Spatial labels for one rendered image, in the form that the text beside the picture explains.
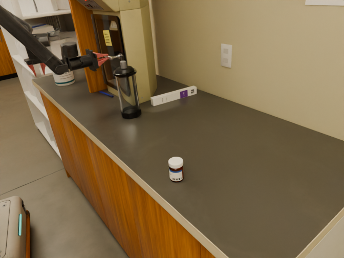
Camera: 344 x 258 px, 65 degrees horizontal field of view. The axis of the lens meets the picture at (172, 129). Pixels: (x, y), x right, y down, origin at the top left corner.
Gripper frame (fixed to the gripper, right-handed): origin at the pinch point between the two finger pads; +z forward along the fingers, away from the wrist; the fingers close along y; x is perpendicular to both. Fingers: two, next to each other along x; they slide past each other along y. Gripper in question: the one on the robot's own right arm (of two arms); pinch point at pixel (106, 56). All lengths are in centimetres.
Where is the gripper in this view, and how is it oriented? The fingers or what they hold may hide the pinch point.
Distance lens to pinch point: 146.0
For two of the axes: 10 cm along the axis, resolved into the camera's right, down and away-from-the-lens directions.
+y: -0.7, -8.8, -4.8
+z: 7.9, -3.4, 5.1
